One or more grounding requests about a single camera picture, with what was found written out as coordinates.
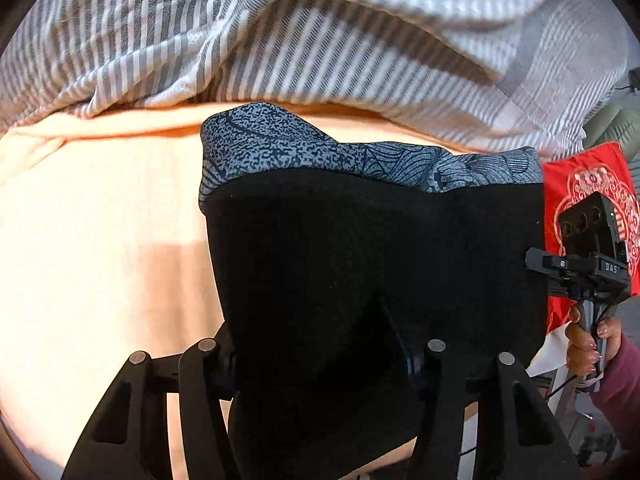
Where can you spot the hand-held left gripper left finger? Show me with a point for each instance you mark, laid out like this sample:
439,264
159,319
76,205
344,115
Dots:
200,377

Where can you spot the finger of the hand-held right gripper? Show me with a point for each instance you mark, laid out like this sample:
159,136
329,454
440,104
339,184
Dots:
552,261

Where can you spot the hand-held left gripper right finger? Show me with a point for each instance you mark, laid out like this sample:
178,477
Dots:
435,377

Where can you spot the black pants with grey waistband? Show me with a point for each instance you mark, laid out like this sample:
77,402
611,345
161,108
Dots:
350,240

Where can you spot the person's right forearm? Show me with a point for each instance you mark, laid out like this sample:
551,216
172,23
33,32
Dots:
622,395

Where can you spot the person's right hand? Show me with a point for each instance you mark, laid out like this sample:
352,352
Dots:
582,347

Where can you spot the red patterned cloth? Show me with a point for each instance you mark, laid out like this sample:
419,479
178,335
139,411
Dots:
565,185

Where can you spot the grey green sofa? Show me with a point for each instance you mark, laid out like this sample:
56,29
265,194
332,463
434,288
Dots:
617,127

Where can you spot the orange bed sheet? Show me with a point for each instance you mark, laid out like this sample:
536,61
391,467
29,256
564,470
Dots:
100,210

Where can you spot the grey white striped blanket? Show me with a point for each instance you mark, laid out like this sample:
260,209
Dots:
300,35

